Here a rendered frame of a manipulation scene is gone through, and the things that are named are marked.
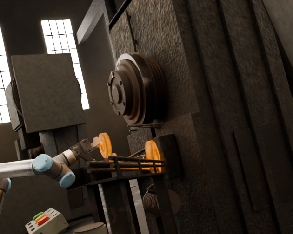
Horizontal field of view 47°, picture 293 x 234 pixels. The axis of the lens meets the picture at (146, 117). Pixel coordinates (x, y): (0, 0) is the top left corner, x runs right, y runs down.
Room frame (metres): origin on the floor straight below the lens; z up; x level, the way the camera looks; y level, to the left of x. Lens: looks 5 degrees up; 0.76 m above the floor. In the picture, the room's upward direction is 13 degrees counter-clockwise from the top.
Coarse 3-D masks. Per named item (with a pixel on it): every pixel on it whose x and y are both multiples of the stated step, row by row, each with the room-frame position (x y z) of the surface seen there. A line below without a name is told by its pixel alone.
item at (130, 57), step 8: (128, 56) 1.98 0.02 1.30; (136, 56) 1.97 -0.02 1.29; (136, 64) 1.90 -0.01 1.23; (144, 64) 1.92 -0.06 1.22; (144, 72) 1.90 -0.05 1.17; (144, 80) 1.87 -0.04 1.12; (152, 80) 1.90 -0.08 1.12; (144, 88) 1.87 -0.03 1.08; (152, 88) 1.90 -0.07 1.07; (144, 96) 1.90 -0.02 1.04; (152, 96) 1.91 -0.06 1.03; (144, 104) 1.92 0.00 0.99; (152, 104) 1.93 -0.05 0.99; (144, 112) 1.94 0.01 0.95; (152, 112) 1.97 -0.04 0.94; (144, 120) 1.98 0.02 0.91; (136, 128) 2.10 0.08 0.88
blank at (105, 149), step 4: (100, 136) 2.05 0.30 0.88; (104, 136) 2.01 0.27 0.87; (108, 136) 2.01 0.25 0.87; (104, 140) 2.00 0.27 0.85; (108, 140) 2.00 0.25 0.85; (104, 144) 2.02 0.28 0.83; (108, 144) 1.99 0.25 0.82; (100, 148) 2.10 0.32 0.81; (104, 148) 2.09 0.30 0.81; (108, 148) 2.00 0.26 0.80; (100, 152) 2.11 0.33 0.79; (104, 152) 2.04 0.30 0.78; (108, 152) 2.01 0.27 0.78; (104, 156) 2.06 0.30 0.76
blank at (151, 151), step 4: (152, 140) 1.57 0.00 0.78; (148, 144) 1.53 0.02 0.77; (152, 144) 1.54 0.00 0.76; (148, 148) 1.52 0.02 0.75; (152, 148) 1.52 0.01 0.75; (156, 148) 1.61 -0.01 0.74; (148, 152) 1.51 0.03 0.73; (152, 152) 1.51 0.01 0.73; (156, 152) 1.60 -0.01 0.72; (148, 156) 1.51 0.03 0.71; (152, 156) 1.50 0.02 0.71; (156, 156) 1.61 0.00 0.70; (160, 164) 1.62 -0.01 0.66; (152, 168) 1.52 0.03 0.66; (156, 168) 1.52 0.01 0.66; (160, 168) 1.60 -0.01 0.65; (152, 172) 1.54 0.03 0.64
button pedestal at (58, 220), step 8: (48, 216) 1.15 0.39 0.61; (56, 216) 1.08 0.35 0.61; (32, 224) 1.19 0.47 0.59; (40, 224) 1.08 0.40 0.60; (48, 224) 1.07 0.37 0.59; (56, 224) 1.08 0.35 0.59; (64, 224) 1.09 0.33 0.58; (32, 232) 1.05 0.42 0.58; (40, 232) 1.06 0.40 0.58; (48, 232) 1.07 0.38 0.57; (56, 232) 1.07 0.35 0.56
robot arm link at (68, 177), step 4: (64, 164) 1.88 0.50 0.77; (64, 168) 1.81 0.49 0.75; (68, 168) 1.87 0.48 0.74; (64, 172) 1.80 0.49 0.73; (68, 172) 1.82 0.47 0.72; (72, 172) 1.83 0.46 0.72; (60, 176) 1.79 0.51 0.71; (64, 176) 1.79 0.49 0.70; (68, 176) 1.80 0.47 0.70; (72, 176) 1.82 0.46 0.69; (56, 180) 1.80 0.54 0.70; (60, 180) 1.79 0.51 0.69; (64, 180) 1.80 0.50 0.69; (68, 180) 1.82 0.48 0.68; (72, 180) 1.84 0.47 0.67; (60, 184) 1.80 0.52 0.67; (64, 184) 1.81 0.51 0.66; (68, 184) 1.83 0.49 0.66
